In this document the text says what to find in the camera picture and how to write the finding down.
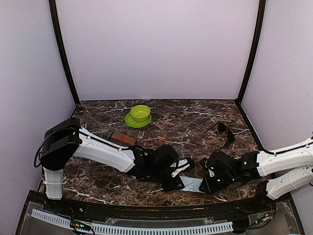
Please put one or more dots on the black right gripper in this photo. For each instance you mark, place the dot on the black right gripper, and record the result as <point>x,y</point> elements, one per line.
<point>208,187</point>

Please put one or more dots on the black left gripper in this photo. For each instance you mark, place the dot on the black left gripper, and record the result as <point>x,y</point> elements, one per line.
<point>171,187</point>

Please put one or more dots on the light blue cloth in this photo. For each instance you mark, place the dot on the light blue cloth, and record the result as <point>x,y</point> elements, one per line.
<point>191,184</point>

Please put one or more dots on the black sunglasses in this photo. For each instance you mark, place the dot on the black sunglasses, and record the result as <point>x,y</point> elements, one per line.
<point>222,129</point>

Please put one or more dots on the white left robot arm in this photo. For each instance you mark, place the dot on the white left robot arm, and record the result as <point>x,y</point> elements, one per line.
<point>68,139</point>

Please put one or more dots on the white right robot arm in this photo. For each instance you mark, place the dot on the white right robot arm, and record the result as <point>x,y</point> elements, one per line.
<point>297,160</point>

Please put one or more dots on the pink translucent sunglasses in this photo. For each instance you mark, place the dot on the pink translucent sunglasses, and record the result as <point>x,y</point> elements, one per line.
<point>155,141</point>

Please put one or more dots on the green plastic plate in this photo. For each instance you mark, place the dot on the green plastic plate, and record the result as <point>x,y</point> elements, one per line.
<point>131,122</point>

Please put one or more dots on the green plastic bowl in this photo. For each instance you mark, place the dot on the green plastic bowl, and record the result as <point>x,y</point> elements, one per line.
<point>140,112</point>

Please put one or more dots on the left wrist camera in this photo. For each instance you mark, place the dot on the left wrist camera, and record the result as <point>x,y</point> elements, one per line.
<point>181,165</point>

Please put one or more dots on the white slotted cable duct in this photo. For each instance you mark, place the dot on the white slotted cable duct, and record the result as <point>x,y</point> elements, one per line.
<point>134,227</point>

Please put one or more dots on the right black frame post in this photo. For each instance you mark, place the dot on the right black frame post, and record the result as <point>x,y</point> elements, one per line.
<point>253,51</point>

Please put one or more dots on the black frame post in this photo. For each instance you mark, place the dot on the black frame post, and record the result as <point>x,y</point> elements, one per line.
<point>62,51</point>
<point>253,51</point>

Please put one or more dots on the left black frame post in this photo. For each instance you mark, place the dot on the left black frame post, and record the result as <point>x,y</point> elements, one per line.
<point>62,51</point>

